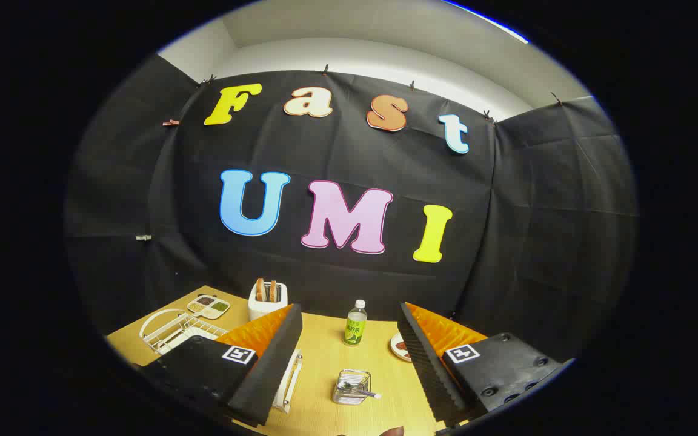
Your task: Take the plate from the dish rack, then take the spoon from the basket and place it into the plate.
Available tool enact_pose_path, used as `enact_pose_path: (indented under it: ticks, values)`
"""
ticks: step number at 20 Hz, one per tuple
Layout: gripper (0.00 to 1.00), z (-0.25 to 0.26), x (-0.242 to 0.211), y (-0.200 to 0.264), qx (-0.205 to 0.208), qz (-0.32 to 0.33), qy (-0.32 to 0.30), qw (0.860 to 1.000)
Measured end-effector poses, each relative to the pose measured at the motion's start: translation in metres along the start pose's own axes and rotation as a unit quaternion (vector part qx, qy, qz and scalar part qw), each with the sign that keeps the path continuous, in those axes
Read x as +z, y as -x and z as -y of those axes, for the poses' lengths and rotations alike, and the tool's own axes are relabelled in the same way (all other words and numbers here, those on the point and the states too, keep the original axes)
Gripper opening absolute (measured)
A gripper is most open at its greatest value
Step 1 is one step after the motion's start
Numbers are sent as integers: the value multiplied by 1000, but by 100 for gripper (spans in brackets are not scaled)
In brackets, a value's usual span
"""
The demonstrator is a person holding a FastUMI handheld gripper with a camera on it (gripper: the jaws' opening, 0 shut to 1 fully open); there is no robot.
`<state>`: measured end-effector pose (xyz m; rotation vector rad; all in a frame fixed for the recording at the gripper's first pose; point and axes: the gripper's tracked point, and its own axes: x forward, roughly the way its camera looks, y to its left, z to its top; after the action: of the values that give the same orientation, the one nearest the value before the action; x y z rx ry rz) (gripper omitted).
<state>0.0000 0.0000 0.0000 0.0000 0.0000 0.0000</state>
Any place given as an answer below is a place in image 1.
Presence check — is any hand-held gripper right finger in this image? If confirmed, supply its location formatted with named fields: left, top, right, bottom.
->
left=397, top=302, right=574, bottom=434

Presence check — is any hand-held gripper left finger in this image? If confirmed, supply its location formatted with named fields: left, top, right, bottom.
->
left=133, top=304, right=303, bottom=428

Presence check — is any metal spoon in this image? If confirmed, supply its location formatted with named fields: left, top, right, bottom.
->
left=340, top=381, right=382, bottom=399

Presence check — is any clear metal wire basket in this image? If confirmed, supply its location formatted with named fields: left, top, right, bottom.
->
left=332, top=369, right=373, bottom=405

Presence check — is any white wire dish rack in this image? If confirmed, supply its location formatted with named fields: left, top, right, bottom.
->
left=139, top=309, right=302, bottom=414

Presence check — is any white dish with meat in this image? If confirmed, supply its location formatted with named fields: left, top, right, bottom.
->
left=390, top=332, right=413, bottom=363

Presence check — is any white toaster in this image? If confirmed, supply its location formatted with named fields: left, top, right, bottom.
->
left=248, top=280, right=289, bottom=322

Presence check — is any green label drink bottle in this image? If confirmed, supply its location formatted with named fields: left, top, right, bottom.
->
left=343, top=299, right=368, bottom=347

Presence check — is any white divided seasoning tray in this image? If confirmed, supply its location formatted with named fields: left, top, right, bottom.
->
left=187, top=294, right=230, bottom=320

